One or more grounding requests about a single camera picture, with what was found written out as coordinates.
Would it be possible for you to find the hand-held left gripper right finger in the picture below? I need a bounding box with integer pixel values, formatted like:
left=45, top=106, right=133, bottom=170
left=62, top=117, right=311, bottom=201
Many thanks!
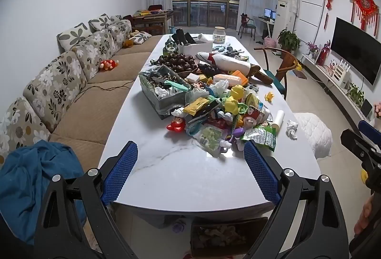
left=243, top=140, right=358, bottom=259

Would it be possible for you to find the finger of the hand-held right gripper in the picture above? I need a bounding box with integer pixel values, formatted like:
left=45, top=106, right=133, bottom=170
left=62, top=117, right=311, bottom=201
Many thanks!
left=358, top=120, right=381, bottom=147
left=341, top=128, right=381, bottom=165

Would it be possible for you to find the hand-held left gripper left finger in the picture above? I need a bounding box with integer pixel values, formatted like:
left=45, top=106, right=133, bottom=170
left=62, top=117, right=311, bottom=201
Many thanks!
left=33, top=141, right=139, bottom=259

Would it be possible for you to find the person's right hand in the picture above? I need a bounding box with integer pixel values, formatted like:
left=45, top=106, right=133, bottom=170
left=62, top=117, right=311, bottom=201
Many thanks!
left=354, top=196, right=373, bottom=235

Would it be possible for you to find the dark tablet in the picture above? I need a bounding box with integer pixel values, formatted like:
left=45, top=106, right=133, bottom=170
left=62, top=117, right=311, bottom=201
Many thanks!
left=361, top=98, right=373, bottom=120

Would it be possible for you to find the green snack packet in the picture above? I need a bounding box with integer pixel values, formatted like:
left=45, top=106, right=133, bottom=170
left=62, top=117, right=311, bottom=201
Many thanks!
left=241, top=124, right=277, bottom=153

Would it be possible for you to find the small green potted plant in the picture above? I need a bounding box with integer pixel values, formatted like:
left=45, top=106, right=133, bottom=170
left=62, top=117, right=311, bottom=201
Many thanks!
left=346, top=83, right=365, bottom=108

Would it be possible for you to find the white quilted cushion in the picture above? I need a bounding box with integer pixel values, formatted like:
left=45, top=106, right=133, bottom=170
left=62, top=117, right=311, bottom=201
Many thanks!
left=293, top=111, right=333, bottom=159

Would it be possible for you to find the crumpled white tissue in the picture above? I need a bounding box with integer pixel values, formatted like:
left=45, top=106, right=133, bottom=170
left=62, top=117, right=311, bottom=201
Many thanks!
left=286, top=119, right=298, bottom=140

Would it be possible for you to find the small white paper roll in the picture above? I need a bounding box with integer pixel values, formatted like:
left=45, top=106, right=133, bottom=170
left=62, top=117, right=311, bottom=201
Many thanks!
left=272, top=110, right=285, bottom=132

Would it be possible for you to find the green spout pouch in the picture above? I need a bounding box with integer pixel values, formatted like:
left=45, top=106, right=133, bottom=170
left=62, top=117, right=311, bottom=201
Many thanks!
left=195, top=124, right=232, bottom=157

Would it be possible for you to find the white television console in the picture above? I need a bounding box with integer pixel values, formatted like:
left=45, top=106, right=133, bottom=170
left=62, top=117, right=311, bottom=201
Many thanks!
left=301, top=52, right=381, bottom=129

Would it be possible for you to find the white router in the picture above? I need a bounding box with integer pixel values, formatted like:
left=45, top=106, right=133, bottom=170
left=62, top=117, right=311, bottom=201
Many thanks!
left=333, top=59, right=352, bottom=89

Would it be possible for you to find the floral beige sofa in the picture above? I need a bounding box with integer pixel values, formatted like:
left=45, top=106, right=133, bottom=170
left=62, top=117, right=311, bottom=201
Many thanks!
left=0, top=13, right=160, bottom=248

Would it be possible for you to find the red doll toy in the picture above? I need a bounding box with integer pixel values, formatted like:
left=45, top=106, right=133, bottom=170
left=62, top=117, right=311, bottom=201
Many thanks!
left=166, top=121, right=187, bottom=133

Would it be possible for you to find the yellow duck toy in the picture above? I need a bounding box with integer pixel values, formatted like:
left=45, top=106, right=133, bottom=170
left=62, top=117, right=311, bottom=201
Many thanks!
left=224, top=84, right=246, bottom=114

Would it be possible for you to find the black television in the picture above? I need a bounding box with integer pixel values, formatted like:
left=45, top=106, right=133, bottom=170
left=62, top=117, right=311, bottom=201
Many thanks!
left=330, top=17, right=381, bottom=86

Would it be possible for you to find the purple flower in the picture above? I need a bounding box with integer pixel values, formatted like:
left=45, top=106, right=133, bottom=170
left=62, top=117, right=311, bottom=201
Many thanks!
left=172, top=218, right=187, bottom=233

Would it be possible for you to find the blue cloth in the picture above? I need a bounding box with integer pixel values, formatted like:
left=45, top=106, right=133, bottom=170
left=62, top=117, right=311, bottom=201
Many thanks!
left=0, top=140, right=87, bottom=245

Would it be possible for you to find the grey bin with plastic liner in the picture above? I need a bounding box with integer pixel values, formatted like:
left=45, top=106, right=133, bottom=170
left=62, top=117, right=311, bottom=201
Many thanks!
left=139, top=65, right=193, bottom=120

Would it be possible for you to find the yellow snack packet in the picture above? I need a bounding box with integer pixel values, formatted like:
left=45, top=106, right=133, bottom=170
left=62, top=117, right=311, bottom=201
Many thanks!
left=183, top=97, right=210, bottom=116

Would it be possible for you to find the tissue pack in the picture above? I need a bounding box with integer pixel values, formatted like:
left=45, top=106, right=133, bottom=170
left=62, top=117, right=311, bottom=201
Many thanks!
left=212, top=74, right=242, bottom=87

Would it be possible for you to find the small purple potted plant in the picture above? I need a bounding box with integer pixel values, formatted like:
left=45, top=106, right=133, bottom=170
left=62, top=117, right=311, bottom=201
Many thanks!
left=306, top=41, right=319, bottom=59

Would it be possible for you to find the clear plastic bag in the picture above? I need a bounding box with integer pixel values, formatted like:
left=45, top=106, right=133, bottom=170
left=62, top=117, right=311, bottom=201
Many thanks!
left=184, top=80, right=230, bottom=105

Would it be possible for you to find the wooden armchair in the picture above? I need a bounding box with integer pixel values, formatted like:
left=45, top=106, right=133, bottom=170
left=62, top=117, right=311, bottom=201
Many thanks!
left=254, top=46, right=298, bottom=101

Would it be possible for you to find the red plush toy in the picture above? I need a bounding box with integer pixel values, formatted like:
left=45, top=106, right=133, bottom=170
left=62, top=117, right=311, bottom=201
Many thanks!
left=99, top=59, right=120, bottom=71

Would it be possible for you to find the white bowling pin plush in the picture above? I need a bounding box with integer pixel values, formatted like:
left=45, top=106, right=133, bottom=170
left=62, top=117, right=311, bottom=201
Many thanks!
left=195, top=51, right=252, bottom=78

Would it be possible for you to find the large green potted plant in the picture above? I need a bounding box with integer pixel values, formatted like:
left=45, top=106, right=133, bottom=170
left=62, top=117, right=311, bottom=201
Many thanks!
left=276, top=29, right=301, bottom=53

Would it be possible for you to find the pile of dark chestnuts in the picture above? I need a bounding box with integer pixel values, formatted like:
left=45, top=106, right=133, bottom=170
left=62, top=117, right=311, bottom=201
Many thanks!
left=155, top=52, right=199, bottom=74

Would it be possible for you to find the large red knot decoration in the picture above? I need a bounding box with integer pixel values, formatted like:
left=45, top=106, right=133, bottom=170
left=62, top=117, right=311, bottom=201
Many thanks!
left=351, top=0, right=381, bottom=37

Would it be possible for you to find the leaf print throw pillow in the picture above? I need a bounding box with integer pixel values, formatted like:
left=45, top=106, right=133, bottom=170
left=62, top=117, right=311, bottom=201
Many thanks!
left=57, top=22, right=90, bottom=51
left=88, top=13, right=123, bottom=32
left=131, top=31, right=152, bottom=45

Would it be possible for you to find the white storage box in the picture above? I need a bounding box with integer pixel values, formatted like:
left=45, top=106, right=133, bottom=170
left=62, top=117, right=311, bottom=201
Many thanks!
left=171, top=29, right=214, bottom=55

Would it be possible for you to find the white lidded jar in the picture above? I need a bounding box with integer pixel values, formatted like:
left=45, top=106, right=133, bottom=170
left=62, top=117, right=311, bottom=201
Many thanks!
left=212, top=26, right=229, bottom=45

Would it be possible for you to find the white standing air conditioner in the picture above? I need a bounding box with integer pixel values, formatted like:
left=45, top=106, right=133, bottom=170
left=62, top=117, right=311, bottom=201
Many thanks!
left=273, top=0, right=299, bottom=39

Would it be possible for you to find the dark desk chair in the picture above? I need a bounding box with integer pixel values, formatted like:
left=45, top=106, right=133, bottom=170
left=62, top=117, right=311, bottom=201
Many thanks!
left=238, top=13, right=257, bottom=39

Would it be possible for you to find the white computer desk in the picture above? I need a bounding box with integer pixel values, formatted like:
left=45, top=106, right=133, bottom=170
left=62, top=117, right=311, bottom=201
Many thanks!
left=257, top=16, right=276, bottom=40

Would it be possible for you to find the dark wooden desk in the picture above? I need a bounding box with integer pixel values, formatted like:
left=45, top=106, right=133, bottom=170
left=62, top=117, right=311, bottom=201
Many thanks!
left=130, top=10, right=174, bottom=35

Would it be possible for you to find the black cable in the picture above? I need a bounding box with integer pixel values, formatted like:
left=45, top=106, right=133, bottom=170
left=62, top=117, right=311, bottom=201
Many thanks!
left=86, top=80, right=139, bottom=92

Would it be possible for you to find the white wall panel with vent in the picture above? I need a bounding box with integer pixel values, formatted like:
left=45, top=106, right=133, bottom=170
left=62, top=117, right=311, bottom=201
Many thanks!
left=298, top=0, right=327, bottom=40

